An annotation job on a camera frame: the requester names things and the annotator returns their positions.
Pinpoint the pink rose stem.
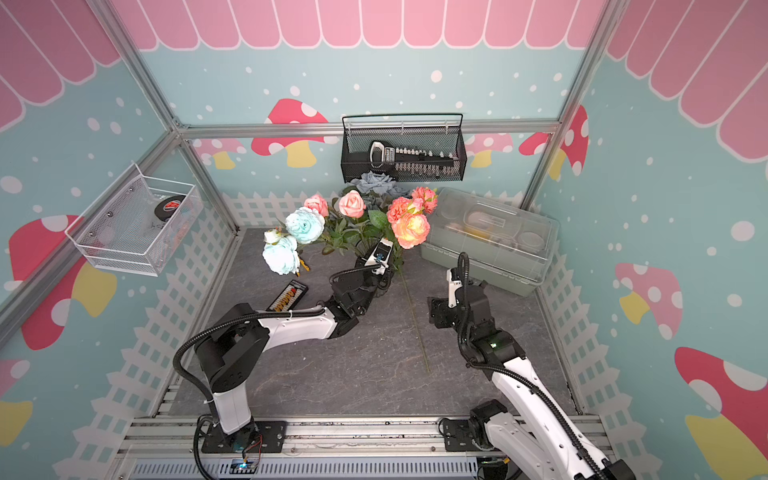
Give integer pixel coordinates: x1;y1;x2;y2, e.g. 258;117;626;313
303;190;367;243

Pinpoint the pink orange peony stem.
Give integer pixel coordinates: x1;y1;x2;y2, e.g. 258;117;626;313
392;214;431;376

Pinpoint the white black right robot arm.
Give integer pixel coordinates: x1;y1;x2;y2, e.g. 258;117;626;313
429;252;635;479

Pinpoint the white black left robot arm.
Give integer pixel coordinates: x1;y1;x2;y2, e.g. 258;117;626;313
172;254;391;437

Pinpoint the black parallel charging board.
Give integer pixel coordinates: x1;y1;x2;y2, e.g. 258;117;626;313
267;280;309;312

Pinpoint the light blue flower stem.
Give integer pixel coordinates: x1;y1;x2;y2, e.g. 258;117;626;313
262;207;322;276

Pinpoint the green translucent storage box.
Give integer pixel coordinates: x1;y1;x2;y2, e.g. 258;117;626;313
420;188;559;297

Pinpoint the grey blue rose stem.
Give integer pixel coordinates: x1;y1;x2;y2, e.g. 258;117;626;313
351;171;406;211

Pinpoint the coral pink flower stem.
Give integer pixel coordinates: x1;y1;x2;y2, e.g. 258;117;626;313
387;187;438;224

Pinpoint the socket bit set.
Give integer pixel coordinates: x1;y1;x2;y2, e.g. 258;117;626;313
368;141;462;181

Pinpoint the black tape roll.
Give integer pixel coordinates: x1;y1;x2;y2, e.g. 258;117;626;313
154;195;186;222

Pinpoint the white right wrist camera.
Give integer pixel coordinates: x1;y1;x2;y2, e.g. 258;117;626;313
446;267;468;309

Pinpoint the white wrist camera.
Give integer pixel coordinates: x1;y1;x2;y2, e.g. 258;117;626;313
365;238;393;275
446;267;468;309

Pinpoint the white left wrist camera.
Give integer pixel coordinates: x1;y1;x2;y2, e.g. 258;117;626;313
365;238;393;275

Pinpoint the black wire mesh basket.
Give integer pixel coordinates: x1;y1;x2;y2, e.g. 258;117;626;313
341;113;467;183

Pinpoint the white wire mesh basket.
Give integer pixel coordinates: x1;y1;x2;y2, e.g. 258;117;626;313
65;164;203;277

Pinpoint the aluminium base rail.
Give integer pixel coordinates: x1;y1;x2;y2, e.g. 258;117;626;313
107;416;523;479

